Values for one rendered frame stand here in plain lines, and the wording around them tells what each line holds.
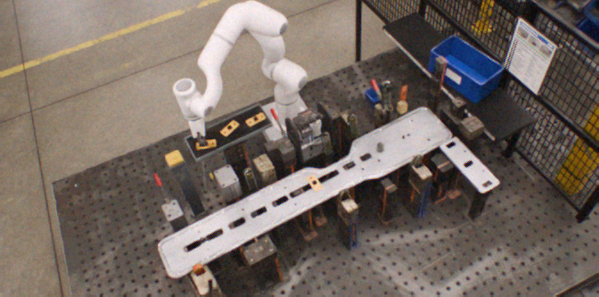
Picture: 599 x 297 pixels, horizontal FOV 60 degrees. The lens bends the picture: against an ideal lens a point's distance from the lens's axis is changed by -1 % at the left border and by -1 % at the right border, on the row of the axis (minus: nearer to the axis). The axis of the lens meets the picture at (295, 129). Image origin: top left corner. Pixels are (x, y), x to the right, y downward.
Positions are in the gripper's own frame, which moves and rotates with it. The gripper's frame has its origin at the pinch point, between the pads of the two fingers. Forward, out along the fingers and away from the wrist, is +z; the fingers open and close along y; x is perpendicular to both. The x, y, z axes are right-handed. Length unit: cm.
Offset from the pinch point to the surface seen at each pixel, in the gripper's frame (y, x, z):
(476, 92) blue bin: -9, 123, 13
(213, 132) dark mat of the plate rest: -6.3, 3.5, 6.4
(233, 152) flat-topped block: -1.6, 10.3, 16.8
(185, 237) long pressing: 33.8, -13.5, 22.3
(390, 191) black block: 28, 75, 24
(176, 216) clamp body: 26.5, -15.6, 16.4
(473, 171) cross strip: 26, 111, 23
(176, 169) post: 7.3, -14.0, 10.7
